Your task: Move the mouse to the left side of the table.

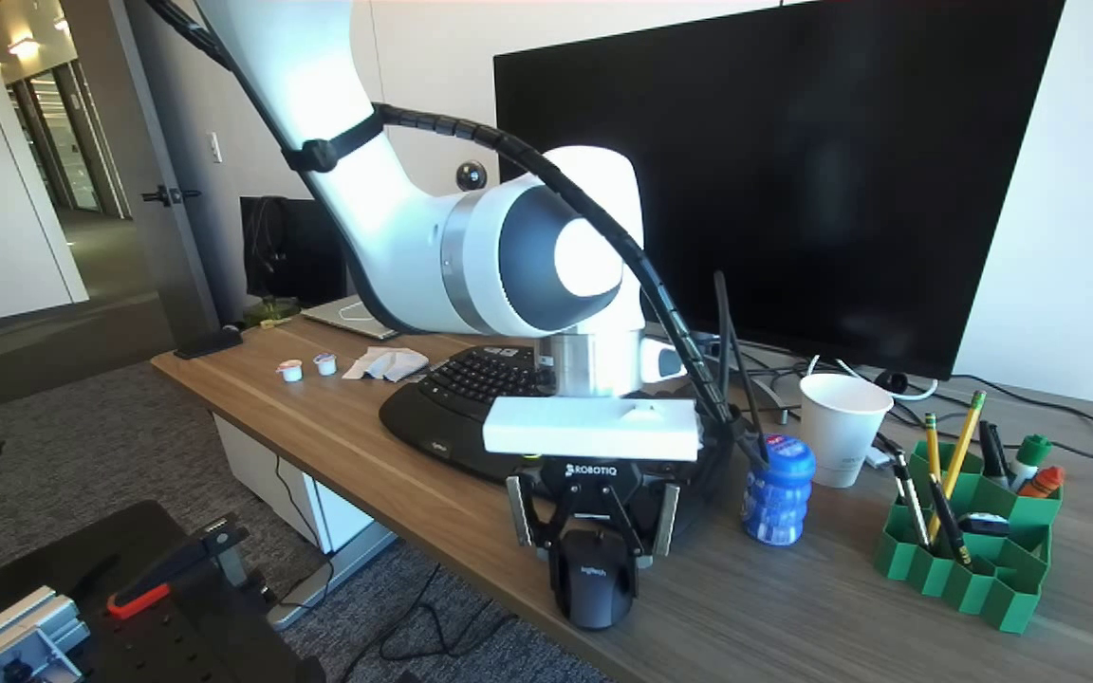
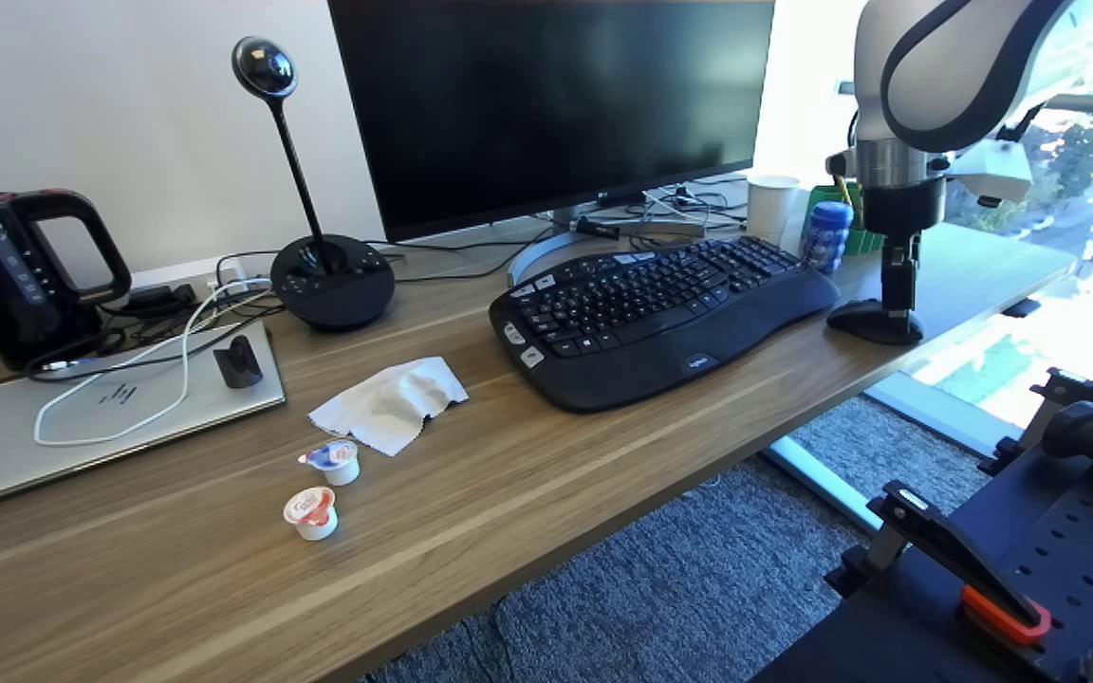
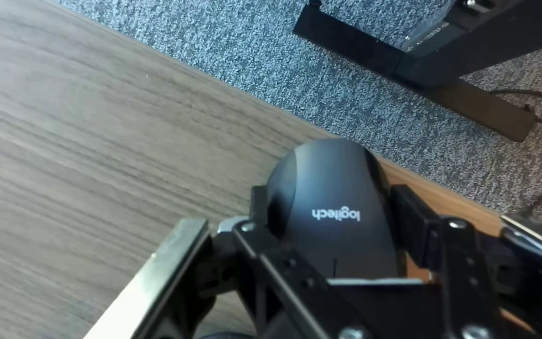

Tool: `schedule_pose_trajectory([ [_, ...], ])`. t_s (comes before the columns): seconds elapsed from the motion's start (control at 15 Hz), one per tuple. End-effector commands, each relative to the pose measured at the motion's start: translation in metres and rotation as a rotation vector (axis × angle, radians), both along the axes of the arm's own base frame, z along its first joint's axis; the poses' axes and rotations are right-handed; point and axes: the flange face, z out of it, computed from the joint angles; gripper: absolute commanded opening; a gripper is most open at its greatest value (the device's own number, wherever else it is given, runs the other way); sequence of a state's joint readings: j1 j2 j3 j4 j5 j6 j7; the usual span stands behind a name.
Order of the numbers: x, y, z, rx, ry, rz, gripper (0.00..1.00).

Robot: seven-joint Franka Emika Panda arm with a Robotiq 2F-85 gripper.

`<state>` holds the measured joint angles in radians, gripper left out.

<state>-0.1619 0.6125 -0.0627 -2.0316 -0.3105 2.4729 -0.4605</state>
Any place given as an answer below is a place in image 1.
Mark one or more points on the white paper cup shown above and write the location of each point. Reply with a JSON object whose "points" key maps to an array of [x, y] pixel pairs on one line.
{"points": [[840, 430]]}

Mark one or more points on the black ergonomic keyboard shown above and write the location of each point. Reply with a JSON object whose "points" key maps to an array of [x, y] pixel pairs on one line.
{"points": [[445, 402]]}

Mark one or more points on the crumpled white tissue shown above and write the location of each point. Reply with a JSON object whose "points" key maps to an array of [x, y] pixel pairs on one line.
{"points": [[386, 364]]}

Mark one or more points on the blue gum canister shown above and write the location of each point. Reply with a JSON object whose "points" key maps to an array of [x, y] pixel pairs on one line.
{"points": [[780, 495]]}

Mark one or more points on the aluminium profile rail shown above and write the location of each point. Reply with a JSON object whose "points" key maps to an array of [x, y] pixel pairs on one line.
{"points": [[0, 638]]}

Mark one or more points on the black rectangular box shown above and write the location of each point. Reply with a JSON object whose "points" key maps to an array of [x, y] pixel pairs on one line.
{"points": [[284, 246]]}

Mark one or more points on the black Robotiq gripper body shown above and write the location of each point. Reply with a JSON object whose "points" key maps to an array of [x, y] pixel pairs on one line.
{"points": [[603, 487]]}

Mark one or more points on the green plastic pen organizer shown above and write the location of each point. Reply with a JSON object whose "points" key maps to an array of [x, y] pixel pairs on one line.
{"points": [[965, 575]]}

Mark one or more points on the creamer cup with red lid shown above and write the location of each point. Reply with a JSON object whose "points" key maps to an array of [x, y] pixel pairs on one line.
{"points": [[290, 369]]}

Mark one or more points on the orange capped marker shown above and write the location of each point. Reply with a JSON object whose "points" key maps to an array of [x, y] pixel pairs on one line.
{"points": [[1040, 479]]}

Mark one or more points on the closed silver laptop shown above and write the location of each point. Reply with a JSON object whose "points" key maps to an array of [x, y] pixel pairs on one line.
{"points": [[333, 318]]}

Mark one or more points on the white under-desk panel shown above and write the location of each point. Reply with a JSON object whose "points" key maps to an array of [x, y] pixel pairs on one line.
{"points": [[305, 506]]}

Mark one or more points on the grey office door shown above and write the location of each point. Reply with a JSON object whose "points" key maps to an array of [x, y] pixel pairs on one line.
{"points": [[131, 127]]}

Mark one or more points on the black door stopper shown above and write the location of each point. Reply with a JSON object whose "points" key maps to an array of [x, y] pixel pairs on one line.
{"points": [[205, 344]]}

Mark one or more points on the short yellow pencil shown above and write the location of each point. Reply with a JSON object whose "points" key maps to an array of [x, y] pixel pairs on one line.
{"points": [[931, 450]]}

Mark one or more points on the black pen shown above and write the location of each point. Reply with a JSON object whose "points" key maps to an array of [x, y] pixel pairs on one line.
{"points": [[907, 487]]}

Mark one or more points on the large black computer monitor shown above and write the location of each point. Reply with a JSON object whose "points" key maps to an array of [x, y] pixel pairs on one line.
{"points": [[823, 165]]}

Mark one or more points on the creamer cup with purple lid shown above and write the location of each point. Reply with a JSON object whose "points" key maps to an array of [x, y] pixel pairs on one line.
{"points": [[322, 364]]}

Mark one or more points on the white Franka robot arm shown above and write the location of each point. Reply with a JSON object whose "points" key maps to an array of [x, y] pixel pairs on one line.
{"points": [[420, 241]]}

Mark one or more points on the green capped marker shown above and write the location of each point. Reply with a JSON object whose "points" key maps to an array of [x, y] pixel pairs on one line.
{"points": [[1028, 451]]}

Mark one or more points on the black perforated robot cart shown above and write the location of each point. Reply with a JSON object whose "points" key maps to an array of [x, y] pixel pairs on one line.
{"points": [[131, 627]]}

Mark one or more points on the long yellow pencil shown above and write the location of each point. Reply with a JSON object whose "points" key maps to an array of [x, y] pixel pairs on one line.
{"points": [[960, 446]]}

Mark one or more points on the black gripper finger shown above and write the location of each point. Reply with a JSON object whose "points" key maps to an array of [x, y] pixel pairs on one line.
{"points": [[534, 523], [660, 533]]}

